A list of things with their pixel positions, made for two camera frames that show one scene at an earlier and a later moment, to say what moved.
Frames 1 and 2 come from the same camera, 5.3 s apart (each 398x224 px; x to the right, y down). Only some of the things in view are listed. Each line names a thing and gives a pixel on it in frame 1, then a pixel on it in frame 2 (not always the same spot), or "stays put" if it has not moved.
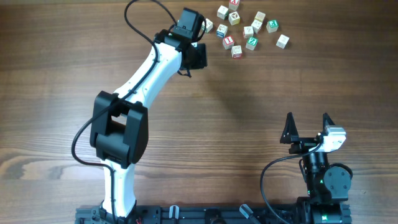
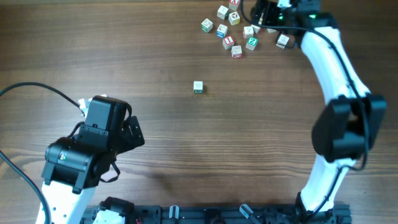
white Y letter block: (248, 32) stays put
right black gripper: (289, 137) to (269, 10)
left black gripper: (203, 61) to (131, 137)
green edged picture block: (209, 25) stays put
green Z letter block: (251, 43) stays put
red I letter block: (228, 42) stays put
